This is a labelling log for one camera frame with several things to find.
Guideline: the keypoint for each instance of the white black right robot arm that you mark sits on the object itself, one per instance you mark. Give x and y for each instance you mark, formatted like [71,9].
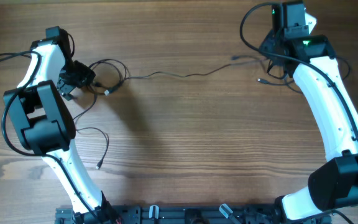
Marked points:
[311,62]

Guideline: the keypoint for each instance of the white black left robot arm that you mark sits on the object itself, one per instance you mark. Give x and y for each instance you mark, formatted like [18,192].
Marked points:
[44,125]

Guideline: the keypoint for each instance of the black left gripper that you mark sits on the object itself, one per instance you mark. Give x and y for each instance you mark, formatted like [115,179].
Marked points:
[70,84]

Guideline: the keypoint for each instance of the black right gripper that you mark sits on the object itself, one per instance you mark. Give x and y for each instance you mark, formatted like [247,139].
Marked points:
[268,43]

